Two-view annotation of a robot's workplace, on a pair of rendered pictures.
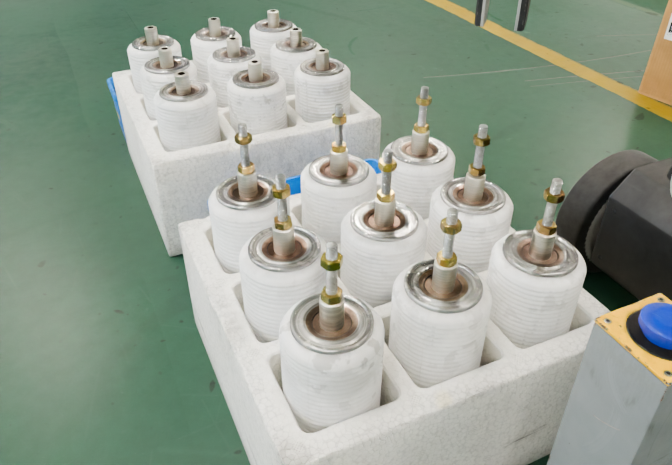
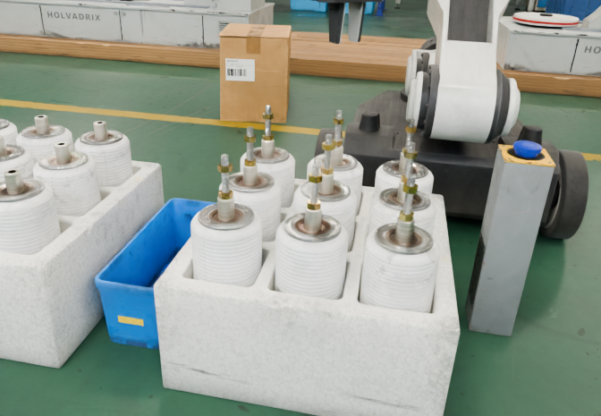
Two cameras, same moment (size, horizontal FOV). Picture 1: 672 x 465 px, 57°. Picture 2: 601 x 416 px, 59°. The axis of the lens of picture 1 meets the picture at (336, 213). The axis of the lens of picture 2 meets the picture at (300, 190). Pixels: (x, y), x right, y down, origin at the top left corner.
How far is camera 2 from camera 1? 0.59 m
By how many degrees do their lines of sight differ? 48
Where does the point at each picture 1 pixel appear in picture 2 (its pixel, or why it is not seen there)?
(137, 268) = (39, 397)
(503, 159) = (204, 181)
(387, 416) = (444, 280)
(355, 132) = (151, 182)
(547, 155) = not seen: hidden behind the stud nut
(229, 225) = (242, 242)
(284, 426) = (424, 318)
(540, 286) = (427, 182)
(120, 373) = not seen: outside the picture
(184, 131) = (42, 226)
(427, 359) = not seen: hidden behind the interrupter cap
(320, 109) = (120, 172)
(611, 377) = (521, 184)
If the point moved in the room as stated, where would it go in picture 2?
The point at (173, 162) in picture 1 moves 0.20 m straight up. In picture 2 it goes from (54, 258) to (28, 122)
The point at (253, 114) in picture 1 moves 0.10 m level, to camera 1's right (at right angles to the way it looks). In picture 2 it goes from (83, 191) to (133, 173)
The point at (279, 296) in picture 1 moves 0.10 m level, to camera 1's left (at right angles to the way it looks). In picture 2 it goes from (340, 256) to (293, 292)
